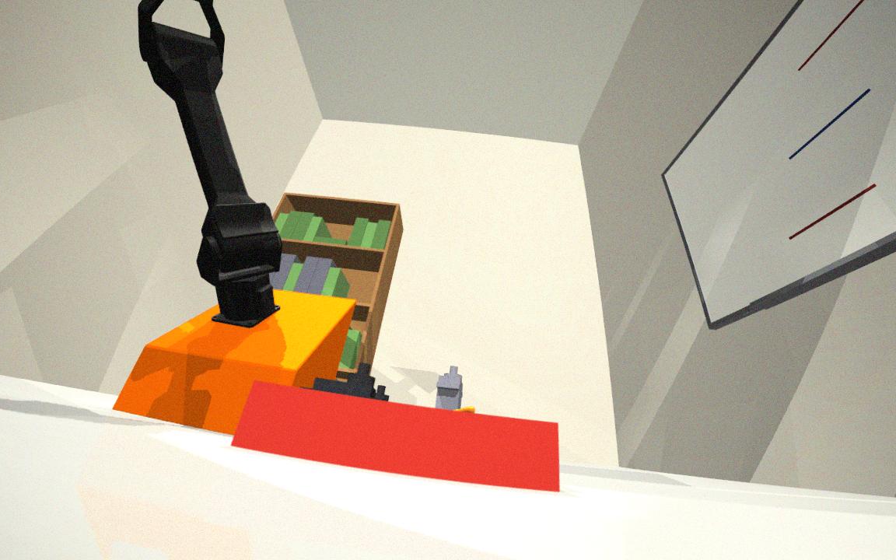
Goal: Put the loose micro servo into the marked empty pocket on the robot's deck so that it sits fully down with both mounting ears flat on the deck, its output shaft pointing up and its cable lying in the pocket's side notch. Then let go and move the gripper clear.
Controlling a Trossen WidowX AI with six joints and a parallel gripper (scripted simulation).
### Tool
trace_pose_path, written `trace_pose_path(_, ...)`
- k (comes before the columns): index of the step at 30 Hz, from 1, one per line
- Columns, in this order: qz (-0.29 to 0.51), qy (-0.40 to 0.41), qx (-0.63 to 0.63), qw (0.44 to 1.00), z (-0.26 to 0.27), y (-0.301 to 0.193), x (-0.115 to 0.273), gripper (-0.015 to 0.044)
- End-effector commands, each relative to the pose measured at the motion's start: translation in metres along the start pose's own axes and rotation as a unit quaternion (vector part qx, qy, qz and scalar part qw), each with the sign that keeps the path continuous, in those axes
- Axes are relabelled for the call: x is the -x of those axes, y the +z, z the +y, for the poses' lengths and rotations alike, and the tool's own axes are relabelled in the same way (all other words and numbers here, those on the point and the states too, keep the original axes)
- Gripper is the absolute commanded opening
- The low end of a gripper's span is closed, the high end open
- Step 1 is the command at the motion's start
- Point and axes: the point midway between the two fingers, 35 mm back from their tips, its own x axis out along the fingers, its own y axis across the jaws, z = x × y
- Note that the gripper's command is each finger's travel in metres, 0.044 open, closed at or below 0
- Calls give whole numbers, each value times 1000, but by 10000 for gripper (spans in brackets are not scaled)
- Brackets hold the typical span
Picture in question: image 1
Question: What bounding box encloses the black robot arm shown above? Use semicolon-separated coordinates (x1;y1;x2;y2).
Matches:
138;0;283;328

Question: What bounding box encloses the red flat panel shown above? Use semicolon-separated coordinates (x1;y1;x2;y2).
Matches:
231;363;560;492

